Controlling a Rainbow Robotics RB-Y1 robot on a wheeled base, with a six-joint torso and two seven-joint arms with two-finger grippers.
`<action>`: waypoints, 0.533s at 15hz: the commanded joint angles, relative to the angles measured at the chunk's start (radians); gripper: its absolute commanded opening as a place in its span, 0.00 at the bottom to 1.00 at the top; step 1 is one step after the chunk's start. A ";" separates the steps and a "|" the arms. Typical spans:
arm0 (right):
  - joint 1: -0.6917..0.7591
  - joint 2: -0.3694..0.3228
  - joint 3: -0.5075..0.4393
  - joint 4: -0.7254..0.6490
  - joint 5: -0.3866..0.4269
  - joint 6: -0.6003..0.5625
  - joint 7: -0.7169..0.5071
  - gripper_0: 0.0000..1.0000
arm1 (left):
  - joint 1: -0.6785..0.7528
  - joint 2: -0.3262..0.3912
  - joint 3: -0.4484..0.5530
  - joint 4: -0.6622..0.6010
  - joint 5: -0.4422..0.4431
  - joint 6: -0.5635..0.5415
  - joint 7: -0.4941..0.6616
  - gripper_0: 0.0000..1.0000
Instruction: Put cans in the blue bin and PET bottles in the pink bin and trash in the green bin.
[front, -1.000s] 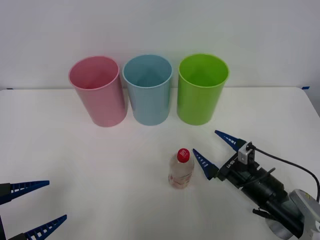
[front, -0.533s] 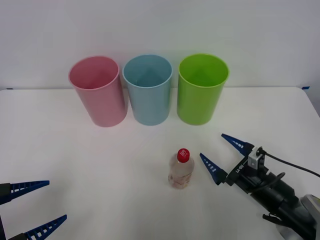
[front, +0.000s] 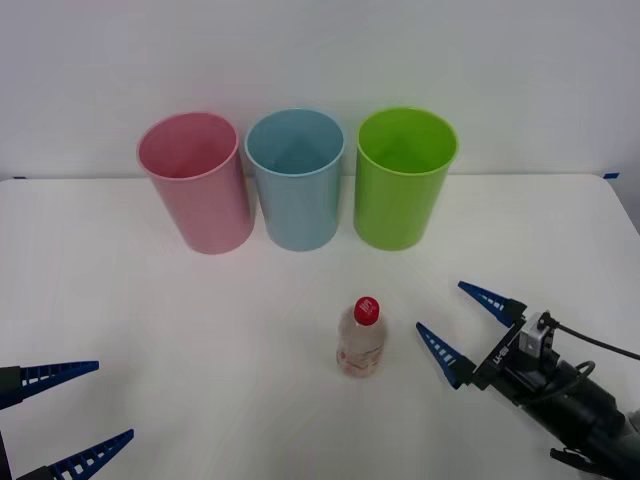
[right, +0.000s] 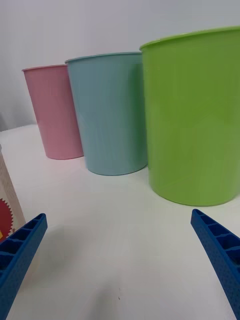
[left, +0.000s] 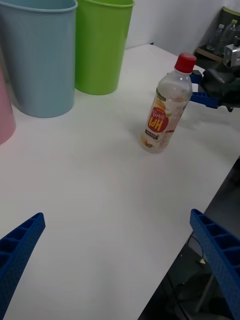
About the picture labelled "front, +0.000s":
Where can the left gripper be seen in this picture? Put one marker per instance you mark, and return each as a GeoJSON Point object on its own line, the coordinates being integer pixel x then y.
{"type": "Point", "coordinates": [2, 452]}

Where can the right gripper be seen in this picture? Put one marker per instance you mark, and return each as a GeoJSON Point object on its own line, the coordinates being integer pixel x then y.
{"type": "Point", "coordinates": [500, 360]}

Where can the clear bottle with red cap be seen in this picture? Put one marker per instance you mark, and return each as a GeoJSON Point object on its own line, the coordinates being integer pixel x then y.
{"type": "Point", "coordinates": [360, 350]}

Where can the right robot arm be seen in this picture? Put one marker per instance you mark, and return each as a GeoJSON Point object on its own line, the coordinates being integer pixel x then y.
{"type": "Point", "coordinates": [590, 415]}

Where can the green plastic bin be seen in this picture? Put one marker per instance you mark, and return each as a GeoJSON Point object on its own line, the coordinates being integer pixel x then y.
{"type": "Point", "coordinates": [395, 210]}

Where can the pale blue plastic bin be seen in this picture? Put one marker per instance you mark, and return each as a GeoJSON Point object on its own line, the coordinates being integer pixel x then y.
{"type": "Point", "coordinates": [300, 210]}

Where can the pink plastic bin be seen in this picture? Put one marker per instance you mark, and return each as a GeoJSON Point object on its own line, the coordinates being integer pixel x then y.
{"type": "Point", "coordinates": [210, 210]}

